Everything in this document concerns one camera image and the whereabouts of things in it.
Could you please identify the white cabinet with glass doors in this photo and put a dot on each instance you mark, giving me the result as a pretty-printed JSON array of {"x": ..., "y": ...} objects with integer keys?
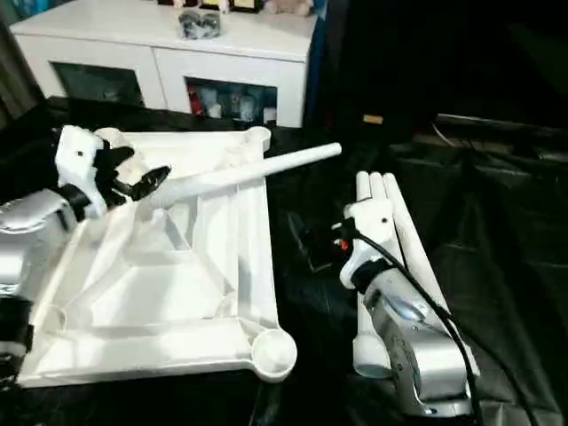
[{"x": 155, "y": 57}]

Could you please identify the black plastic mat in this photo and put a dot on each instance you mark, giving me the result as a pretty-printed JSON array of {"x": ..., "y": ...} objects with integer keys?
[{"x": 488, "y": 266}]

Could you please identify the brown picture frame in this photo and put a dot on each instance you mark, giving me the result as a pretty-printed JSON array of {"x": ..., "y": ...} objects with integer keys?
[{"x": 243, "y": 4}]

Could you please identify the pink plush toy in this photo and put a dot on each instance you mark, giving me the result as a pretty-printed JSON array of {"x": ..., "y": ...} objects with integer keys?
[{"x": 288, "y": 6}]

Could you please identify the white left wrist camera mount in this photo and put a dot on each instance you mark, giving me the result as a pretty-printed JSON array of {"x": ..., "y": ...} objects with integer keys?
[{"x": 75, "y": 155}]

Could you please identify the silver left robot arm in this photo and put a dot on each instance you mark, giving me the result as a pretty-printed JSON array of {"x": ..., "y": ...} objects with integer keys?
[{"x": 31, "y": 231}]

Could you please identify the white plastic table top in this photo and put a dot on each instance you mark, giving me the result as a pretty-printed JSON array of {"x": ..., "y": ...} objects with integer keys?
[{"x": 177, "y": 288}]

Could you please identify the tan label tag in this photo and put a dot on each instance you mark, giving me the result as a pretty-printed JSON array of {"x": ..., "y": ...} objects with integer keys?
[{"x": 373, "y": 120}]

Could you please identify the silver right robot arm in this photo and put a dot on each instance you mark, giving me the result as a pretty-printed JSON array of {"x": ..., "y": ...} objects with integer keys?
[{"x": 412, "y": 337}]

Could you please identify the grey curtain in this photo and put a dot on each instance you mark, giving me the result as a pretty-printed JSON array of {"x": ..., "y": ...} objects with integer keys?
[{"x": 18, "y": 80}]

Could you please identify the white cup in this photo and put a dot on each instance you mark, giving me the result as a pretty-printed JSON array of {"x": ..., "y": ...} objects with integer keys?
[{"x": 270, "y": 114}]

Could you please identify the grey crumpled bag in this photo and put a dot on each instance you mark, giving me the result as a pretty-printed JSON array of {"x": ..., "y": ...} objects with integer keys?
[{"x": 199, "y": 24}]

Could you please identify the black metal frame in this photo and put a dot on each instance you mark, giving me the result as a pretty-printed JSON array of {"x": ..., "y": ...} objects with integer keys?
[{"x": 510, "y": 128}]

